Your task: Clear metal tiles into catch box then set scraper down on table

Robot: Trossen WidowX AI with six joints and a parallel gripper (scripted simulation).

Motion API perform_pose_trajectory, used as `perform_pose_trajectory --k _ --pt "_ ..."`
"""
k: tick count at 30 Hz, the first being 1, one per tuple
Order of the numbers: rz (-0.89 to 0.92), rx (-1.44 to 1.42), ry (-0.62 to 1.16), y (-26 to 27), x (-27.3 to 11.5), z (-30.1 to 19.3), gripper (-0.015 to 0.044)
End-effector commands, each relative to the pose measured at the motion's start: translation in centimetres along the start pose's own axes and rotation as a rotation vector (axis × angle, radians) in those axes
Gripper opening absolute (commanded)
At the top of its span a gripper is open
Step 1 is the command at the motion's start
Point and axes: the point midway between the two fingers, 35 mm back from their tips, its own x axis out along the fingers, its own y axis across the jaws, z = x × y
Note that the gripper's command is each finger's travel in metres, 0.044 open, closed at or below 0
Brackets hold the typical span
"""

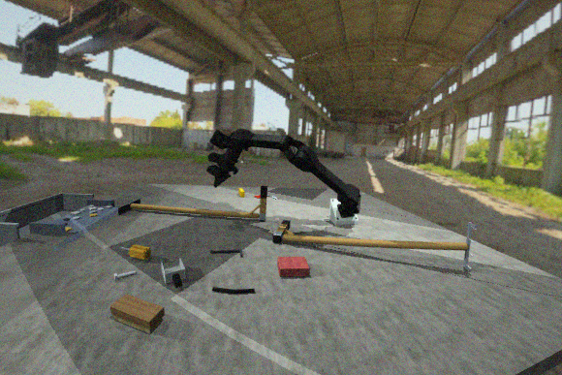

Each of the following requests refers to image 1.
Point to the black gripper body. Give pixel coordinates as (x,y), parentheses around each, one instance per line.
(226,166)

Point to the silver metal bolt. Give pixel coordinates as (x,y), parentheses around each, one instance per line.
(123,275)

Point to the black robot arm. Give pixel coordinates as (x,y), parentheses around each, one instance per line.
(305,159)

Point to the brown wooden block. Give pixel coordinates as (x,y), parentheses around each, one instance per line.
(137,313)

